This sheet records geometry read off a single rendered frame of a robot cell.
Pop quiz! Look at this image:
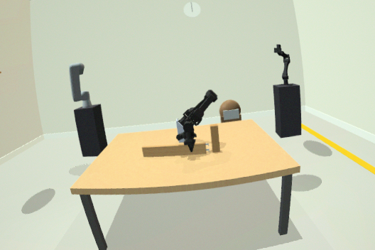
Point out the wooden post with slot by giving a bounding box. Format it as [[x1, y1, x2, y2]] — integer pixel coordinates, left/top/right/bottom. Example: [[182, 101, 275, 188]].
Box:
[[210, 124, 220, 153]]

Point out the light wooden board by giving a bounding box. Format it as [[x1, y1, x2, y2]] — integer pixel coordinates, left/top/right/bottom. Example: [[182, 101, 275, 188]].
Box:
[[141, 142, 210, 157]]

